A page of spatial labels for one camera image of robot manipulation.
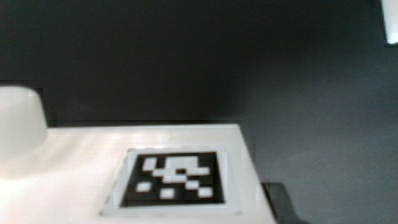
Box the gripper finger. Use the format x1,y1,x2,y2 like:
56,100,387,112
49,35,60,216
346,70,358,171
260,182,308,224

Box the white drawer tray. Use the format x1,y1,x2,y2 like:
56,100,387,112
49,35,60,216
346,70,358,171
0,86,276,224

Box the white drawer cabinet box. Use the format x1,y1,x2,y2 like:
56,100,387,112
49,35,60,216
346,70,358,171
381,0,398,44

